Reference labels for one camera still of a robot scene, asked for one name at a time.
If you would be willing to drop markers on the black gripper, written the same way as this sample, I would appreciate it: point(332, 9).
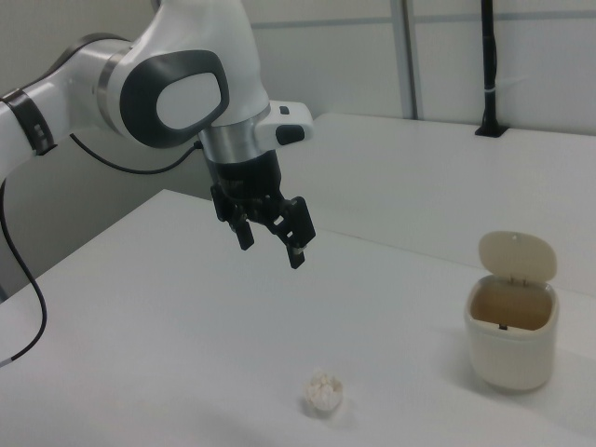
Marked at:
point(249, 174)

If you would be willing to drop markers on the white paper trash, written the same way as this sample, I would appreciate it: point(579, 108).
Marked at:
point(322, 389)

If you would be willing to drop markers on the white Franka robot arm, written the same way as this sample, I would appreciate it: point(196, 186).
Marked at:
point(186, 56)

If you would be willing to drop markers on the small white lidded bin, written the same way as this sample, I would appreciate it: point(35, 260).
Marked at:
point(510, 354)

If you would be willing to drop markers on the black pole with clamp base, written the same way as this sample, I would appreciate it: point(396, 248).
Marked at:
point(490, 70)

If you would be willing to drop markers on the grey partition post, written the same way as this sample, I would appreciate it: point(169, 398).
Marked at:
point(404, 56)

